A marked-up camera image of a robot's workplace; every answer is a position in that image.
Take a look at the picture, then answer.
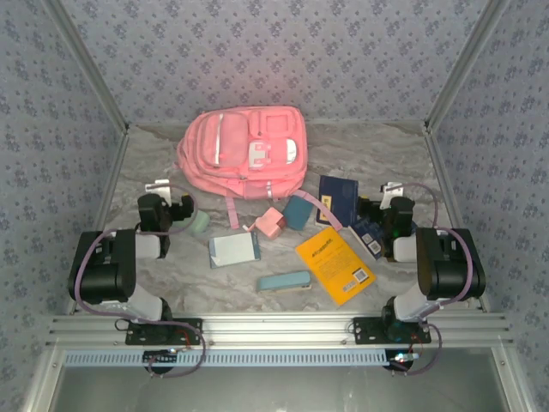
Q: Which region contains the navy patterned book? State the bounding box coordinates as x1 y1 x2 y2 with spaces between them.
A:
347 216 385 261

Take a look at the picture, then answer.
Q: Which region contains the mint green pencil case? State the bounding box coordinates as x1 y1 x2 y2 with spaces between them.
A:
171 209 211 236

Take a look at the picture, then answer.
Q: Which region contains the navy book with yellow label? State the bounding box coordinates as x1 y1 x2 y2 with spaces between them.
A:
315 174 359 228

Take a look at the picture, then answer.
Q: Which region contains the white notebook with blue spine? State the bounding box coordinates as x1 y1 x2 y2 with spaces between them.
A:
208 232 262 270

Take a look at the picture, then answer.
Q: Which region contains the teal pouch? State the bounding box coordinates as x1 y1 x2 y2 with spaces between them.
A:
281 195 313 231

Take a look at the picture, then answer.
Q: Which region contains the pink student backpack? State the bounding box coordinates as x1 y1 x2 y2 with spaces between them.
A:
176 107 344 231

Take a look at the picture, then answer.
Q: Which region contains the small pink box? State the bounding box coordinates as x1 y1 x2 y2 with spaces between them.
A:
254 207 287 239

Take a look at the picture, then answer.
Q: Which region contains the light blue pencil case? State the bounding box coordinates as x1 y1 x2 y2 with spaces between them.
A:
256 270 313 294

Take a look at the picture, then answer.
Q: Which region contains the small black controller board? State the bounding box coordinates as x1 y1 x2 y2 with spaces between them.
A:
384 349 420 375
142 349 180 375

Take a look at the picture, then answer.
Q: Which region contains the grey metal panel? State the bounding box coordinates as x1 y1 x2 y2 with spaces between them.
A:
23 346 531 412

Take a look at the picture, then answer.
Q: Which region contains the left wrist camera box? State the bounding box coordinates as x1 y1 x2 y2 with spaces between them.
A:
144 179 172 203

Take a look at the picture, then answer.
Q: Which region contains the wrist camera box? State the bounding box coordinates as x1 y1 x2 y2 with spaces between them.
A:
144 179 172 203
379 181 405 199

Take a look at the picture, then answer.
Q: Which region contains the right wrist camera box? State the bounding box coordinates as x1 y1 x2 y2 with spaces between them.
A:
379 181 405 199

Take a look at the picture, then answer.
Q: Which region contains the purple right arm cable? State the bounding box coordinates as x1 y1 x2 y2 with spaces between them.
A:
402 182 488 377

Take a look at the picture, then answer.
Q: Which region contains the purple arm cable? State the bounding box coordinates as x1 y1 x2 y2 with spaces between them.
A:
70 182 208 379
402 182 488 377

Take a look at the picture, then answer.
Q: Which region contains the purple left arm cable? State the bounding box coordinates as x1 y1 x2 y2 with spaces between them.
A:
70 182 208 379

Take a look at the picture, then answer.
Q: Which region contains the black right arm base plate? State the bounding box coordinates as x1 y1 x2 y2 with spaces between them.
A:
352 316 432 345

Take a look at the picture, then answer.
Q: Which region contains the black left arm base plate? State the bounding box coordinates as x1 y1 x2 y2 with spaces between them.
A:
124 318 203 347

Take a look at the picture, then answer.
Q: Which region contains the aluminium frame post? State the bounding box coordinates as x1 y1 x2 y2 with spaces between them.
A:
423 0 514 135
42 0 130 135

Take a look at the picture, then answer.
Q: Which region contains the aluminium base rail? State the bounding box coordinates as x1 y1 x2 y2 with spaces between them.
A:
46 312 514 348

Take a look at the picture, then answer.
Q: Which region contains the slotted grey cable duct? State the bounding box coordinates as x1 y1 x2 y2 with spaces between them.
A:
63 348 394 368

